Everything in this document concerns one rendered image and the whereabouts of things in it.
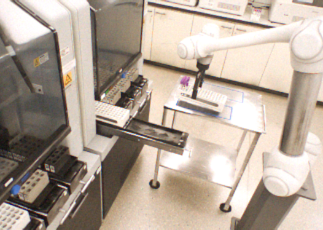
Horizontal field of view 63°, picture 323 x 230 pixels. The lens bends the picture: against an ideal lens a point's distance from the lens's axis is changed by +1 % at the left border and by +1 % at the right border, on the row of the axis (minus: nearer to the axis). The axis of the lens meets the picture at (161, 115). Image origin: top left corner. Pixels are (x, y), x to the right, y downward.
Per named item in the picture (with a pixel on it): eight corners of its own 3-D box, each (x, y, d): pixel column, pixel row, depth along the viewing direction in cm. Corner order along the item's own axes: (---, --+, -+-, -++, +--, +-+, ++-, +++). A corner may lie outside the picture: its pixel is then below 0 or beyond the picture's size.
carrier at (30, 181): (40, 178, 110) (38, 168, 106) (45, 179, 109) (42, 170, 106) (19, 201, 101) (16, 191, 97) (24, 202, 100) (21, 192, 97)
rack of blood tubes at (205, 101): (175, 97, 164) (177, 88, 160) (180, 90, 172) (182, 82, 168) (221, 112, 157) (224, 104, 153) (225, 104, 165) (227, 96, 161)
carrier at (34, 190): (45, 180, 109) (43, 170, 106) (49, 181, 109) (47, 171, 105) (25, 203, 100) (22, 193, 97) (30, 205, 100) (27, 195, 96)
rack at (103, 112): (73, 114, 148) (72, 106, 144) (83, 105, 156) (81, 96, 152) (122, 129, 143) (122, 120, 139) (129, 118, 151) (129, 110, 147)
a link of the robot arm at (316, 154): (312, 167, 143) (333, 136, 130) (301, 186, 131) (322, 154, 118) (282, 150, 151) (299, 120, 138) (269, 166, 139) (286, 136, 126)
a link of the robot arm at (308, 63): (307, 183, 128) (290, 211, 114) (273, 169, 138) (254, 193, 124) (355, 14, 92) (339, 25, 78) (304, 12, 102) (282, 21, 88)
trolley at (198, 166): (148, 187, 212) (158, 104, 163) (164, 150, 248) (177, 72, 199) (230, 215, 200) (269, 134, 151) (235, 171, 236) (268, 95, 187)
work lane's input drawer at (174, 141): (67, 124, 151) (65, 111, 146) (80, 111, 162) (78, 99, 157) (189, 161, 139) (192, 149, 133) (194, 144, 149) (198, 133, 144)
